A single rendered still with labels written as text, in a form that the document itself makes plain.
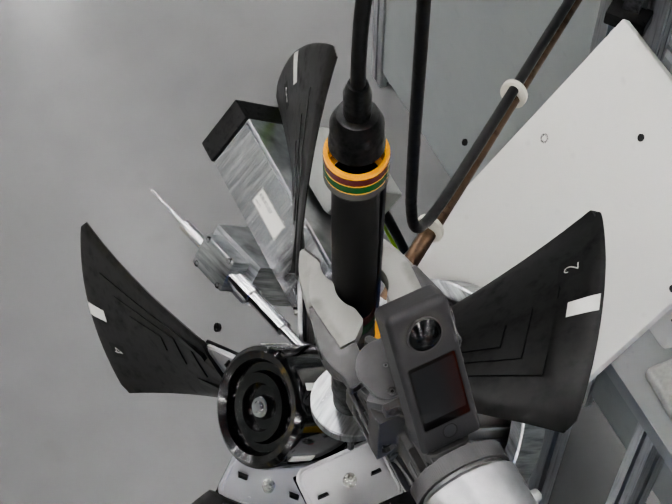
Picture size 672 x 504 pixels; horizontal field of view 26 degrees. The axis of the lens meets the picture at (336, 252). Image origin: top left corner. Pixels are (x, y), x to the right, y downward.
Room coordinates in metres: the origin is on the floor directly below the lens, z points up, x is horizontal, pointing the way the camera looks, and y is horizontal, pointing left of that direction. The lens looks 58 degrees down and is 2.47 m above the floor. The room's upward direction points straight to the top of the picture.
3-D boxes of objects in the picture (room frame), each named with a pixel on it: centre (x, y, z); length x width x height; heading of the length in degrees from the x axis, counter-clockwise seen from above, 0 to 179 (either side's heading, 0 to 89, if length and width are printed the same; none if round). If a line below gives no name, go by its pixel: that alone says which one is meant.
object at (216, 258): (0.87, 0.13, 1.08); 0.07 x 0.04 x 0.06; 36
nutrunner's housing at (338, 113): (0.56, -0.01, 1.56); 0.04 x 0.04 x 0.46
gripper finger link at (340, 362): (0.50, -0.01, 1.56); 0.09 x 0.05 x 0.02; 36
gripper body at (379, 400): (0.46, -0.06, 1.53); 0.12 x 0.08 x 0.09; 26
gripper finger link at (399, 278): (0.56, -0.04, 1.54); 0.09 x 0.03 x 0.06; 16
